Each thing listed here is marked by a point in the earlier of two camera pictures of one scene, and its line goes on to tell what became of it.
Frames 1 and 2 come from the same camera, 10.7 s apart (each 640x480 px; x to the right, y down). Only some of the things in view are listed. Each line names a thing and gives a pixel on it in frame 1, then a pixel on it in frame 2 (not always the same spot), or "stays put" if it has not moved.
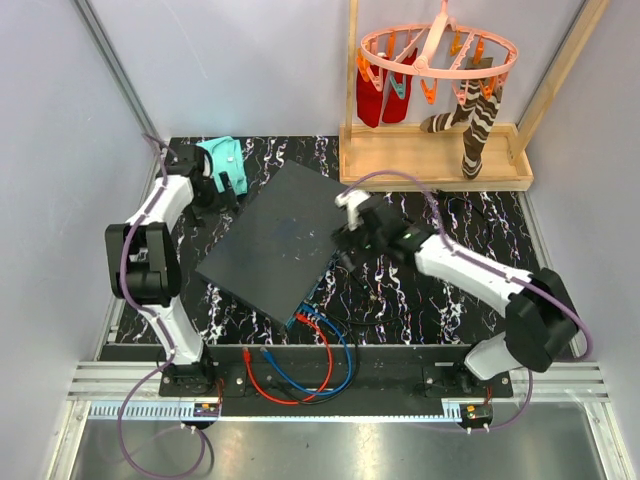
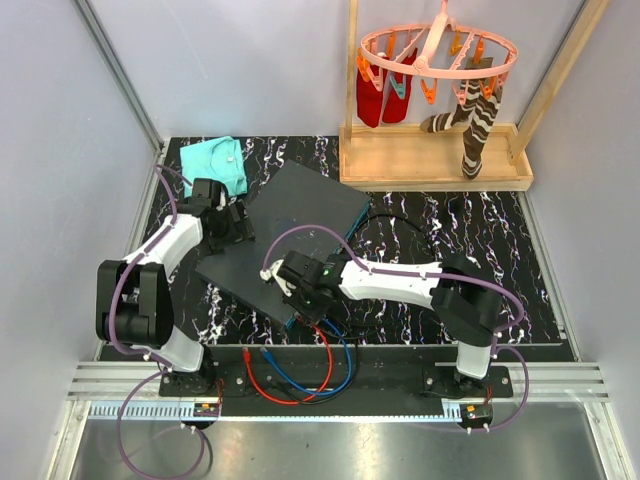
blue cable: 268,358 stays put
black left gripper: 225,201 -> 239,231
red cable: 326,339 stays put
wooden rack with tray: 436,151 stays put
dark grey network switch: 276,255 stays put
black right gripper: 346,239 -> 314,315
